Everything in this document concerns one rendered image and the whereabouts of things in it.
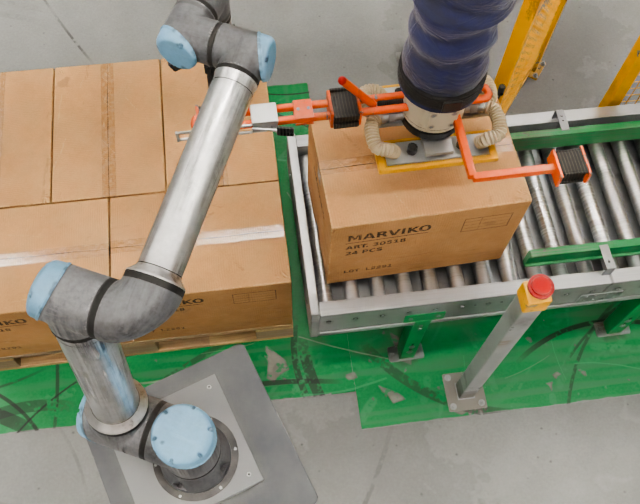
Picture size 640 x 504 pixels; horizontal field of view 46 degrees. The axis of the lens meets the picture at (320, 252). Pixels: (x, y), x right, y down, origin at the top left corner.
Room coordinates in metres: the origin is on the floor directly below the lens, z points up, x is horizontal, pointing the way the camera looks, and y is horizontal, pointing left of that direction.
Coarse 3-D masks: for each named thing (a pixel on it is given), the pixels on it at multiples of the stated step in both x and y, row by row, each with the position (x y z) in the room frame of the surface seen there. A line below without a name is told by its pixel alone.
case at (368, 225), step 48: (336, 144) 1.29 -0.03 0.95; (336, 192) 1.12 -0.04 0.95; (384, 192) 1.13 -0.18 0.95; (432, 192) 1.14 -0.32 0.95; (480, 192) 1.15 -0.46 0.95; (528, 192) 1.16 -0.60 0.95; (336, 240) 1.00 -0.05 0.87; (384, 240) 1.04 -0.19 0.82; (432, 240) 1.07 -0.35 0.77; (480, 240) 1.11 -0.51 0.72
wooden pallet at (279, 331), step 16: (192, 336) 0.93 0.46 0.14; (208, 336) 0.97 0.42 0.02; (224, 336) 0.98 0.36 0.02; (240, 336) 0.98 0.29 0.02; (256, 336) 0.98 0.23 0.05; (272, 336) 0.98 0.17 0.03; (288, 336) 1.00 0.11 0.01; (48, 352) 0.83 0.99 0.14; (128, 352) 0.88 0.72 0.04; (144, 352) 0.89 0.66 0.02; (0, 368) 0.79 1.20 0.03; (16, 368) 0.80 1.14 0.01
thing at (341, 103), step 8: (336, 88) 1.27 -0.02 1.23; (344, 88) 1.28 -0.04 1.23; (328, 96) 1.24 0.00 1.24; (336, 96) 1.25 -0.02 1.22; (344, 96) 1.25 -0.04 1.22; (352, 96) 1.26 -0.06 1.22; (328, 104) 1.23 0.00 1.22; (336, 104) 1.23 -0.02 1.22; (344, 104) 1.23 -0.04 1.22; (352, 104) 1.23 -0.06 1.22; (360, 104) 1.22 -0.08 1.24; (336, 112) 1.20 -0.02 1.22; (344, 112) 1.20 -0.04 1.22; (352, 112) 1.20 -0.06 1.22; (360, 112) 1.20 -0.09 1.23; (336, 120) 1.18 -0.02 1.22; (344, 120) 1.18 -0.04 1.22; (352, 120) 1.19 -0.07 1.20; (360, 120) 1.20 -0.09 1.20; (336, 128) 1.18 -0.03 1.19
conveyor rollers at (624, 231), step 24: (600, 144) 1.62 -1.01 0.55; (624, 144) 1.63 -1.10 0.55; (600, 168) 1.52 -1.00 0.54; (624, 168) 1.53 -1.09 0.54; (312, 216) 1.25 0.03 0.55; (576, 216) 1.32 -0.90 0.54; (600, 216) 1.32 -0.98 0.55; (624, 216) 1.32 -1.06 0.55; (312, 240) 1.16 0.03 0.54; (528, 240) 1.21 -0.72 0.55; (552, 240) 1.21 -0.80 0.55; (576, 240) 1.22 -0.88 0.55; (600, 240) 1.22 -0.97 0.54; (480, 264) 1.10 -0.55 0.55; (504, 264) 1.11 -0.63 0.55; (552, 264) 1.13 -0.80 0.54; (576, 264) 1.14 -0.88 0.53; (384, 288) 1.00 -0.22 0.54; (408, 288) 1.00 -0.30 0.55; (432, 288) 1.01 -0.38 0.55
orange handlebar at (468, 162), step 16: (384, 96) 1.27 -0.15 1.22; (400, 96) 1.27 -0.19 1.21; (480, 96) 1.29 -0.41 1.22; (304, 112) 1.20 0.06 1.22; (320, 112) 1.20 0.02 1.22; (368, 112) 1.22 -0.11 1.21; (384, 112) 1.22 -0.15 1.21; (240, 128) 1.15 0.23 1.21; (464, 144) 1.13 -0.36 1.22; (464, 160) 1.08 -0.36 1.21; (480, 176) 1.03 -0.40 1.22; (496, 176) 1.04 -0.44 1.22; (512, 176) 1.04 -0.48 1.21
